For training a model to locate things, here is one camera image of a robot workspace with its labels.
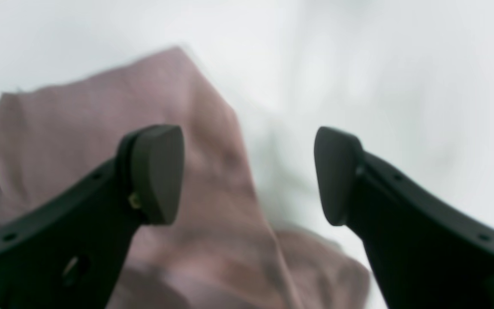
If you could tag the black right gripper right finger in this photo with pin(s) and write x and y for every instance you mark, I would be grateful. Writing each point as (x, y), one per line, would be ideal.
(423, 253)

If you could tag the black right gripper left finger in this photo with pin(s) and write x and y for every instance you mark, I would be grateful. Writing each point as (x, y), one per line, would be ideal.
(68, 253)

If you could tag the mauve T-shirt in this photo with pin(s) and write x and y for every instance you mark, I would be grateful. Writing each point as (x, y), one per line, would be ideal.
(221, 253)

